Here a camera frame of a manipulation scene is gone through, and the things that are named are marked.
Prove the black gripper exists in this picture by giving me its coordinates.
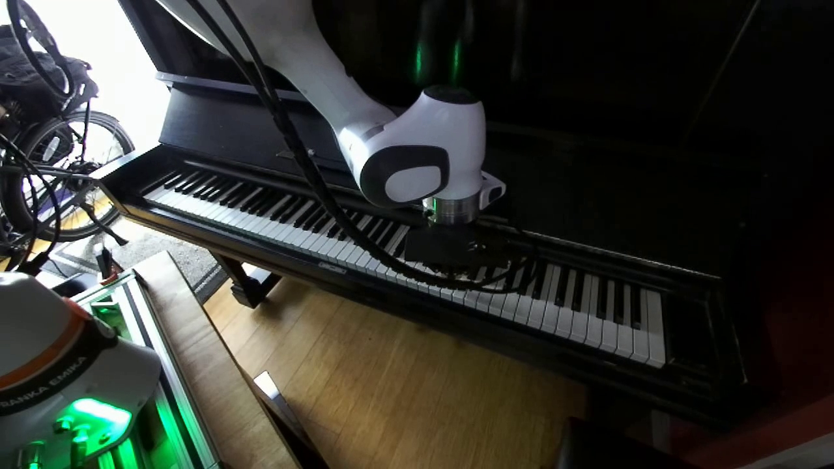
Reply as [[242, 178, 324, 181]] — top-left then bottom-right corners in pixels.
[[401, 220, 526, 289]]

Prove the black cable bundle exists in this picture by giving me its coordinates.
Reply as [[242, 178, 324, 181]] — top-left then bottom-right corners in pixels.
[[177, 0, 542, 296]]

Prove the black bag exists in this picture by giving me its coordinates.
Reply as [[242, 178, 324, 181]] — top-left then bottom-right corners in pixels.
[[0, 25, 99, 126]]

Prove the green lit metal robot stand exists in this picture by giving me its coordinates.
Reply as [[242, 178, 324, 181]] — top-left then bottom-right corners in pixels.
[[15, 268, 220, 469]]

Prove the black piano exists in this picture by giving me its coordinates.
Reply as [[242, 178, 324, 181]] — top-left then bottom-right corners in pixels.
[[101, 0, 834, 427]]

